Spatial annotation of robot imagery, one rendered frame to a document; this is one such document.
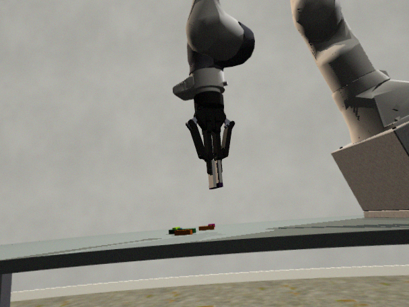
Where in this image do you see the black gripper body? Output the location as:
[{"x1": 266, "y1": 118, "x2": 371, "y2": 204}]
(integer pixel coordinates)
[{"x1": 194, "y1": 91, "x2": 226, "y2": 131}]

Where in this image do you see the purple rod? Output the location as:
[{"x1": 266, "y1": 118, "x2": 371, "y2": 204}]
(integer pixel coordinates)
[{"x1": 212, "y1": 182, "x2": 223, "y2": 189}]

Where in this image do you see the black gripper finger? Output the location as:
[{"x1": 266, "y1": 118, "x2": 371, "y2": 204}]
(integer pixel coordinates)
[
  {"x1": 186, "y1": 114, "x2": 217, "y2": 189},
  {"x1": 211, "y1": 115, "x2": 235, "y2": 183}
]

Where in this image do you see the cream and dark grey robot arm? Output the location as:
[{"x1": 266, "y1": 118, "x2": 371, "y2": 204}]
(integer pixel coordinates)
[{"x1": 173, "y1": 0, "x2": 409, "y2": 143}]

